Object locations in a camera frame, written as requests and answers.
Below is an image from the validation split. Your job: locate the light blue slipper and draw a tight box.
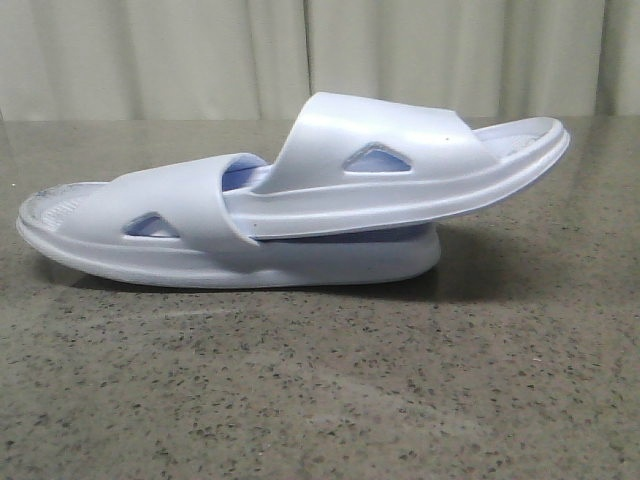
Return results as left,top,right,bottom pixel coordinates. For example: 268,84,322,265
16,154,440,288
224,93,570,239

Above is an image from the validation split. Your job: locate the pale green curtain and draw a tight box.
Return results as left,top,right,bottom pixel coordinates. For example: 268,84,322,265
1,1,639,121

